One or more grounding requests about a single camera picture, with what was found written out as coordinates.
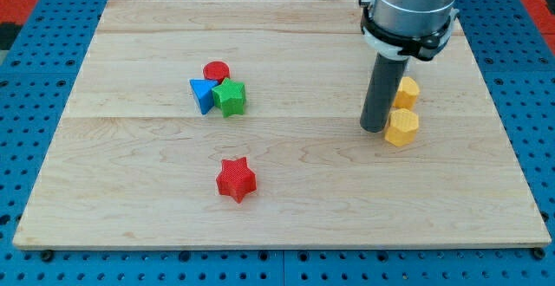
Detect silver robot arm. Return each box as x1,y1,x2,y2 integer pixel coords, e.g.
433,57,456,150
359,0,458,62

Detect blue triangle block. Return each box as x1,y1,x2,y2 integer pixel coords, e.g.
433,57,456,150
189,79,218,114

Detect light wooden board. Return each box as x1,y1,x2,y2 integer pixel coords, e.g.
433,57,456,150
13,0,551,250

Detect green star block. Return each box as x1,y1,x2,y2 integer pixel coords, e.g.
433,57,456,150
212,78,246,118

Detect red star block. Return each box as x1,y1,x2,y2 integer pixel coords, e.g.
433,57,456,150
216,157,257,204

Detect red cylinder block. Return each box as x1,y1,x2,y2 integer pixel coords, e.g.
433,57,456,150
203,61,231,84

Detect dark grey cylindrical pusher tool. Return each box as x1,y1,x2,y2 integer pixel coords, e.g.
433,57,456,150
360,54,408,133

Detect yellow hexagon block front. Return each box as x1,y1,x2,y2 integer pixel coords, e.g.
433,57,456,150
384,108,420,146

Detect yellow hexagon block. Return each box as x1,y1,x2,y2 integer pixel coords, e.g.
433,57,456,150
384,108,420,146
393,76,420,110

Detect yellow hexagon block rear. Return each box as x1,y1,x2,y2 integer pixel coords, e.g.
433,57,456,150
393,76,420,110

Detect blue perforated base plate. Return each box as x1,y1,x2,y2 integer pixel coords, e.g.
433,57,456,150
1,0,554,285

